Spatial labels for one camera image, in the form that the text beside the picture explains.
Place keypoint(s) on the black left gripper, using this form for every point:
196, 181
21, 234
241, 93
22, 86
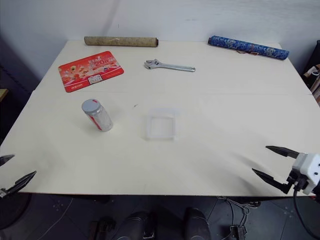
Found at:
2, 193

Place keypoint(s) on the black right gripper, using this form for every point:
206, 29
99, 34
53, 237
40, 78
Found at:
298, 182

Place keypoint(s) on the grey plastic container lid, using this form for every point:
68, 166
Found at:
89, 105

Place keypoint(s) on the clear jar with grey lid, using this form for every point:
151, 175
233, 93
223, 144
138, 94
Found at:
103, 121

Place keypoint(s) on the clear square plastic container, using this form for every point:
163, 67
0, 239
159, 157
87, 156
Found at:
162, 126

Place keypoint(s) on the black round base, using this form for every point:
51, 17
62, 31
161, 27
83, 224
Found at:
12, 210

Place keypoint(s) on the black shelf with clutter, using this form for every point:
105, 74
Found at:
313, 70

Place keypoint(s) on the blue patterned rolled scroll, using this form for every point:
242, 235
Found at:
247, 47

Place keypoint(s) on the silver adjustable wrench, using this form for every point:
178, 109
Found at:
170, 66

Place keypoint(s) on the brown rolled scroll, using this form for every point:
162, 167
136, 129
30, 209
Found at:
120, 41

